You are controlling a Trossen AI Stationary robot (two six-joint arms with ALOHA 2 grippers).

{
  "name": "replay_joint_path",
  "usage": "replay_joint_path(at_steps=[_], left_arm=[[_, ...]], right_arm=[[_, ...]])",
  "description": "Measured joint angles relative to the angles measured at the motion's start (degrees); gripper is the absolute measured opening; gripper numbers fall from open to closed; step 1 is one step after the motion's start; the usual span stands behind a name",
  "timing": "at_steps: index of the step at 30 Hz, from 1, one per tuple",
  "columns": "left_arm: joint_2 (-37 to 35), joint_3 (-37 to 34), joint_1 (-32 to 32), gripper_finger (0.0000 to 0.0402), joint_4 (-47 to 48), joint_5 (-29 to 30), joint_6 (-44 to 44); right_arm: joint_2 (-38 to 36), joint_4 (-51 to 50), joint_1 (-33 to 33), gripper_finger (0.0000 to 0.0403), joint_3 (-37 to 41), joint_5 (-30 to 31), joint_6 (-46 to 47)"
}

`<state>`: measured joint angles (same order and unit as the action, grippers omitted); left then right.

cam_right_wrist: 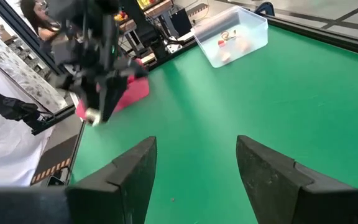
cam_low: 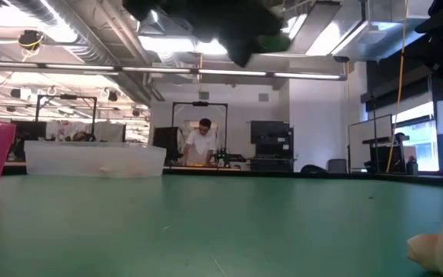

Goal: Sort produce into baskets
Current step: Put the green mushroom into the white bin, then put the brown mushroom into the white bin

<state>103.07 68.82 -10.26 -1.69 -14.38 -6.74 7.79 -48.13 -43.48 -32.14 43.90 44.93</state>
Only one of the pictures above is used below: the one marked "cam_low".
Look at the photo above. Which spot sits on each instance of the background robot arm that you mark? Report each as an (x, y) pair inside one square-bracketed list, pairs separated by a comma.
[(225, 156)]

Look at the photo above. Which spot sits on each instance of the long ceiling light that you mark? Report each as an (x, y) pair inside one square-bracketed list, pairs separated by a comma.
[(160, 70)]

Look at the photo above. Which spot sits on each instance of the person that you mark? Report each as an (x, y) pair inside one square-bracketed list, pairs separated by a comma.
[(200, 144)]

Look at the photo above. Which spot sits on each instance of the black equipment rack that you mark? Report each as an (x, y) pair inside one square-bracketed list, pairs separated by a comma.
[(271, 144)]

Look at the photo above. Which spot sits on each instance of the black monitor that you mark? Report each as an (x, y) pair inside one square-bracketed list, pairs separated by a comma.
[(165, 142), (29, 131)]

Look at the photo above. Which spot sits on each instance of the background work table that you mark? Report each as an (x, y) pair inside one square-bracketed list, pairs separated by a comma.
[(202, 168)]

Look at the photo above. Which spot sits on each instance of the black bag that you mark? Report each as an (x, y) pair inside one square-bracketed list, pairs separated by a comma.
[(313, 169)]

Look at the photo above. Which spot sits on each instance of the whiteboard on stand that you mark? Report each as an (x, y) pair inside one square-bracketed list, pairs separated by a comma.
[(369, 131)]

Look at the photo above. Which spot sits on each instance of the grey chair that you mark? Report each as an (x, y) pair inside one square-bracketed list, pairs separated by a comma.
[(337, 166)]

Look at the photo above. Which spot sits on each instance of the clear plastic bin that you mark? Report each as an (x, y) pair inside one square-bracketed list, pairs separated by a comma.
[(90, 157)]

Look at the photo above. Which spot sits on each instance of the green table mat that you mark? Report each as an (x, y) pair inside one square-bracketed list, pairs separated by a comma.
[(221, 215)]

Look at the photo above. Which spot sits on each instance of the black gantry frame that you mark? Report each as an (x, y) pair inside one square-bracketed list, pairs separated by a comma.
[(67, 96), (200, 103)]

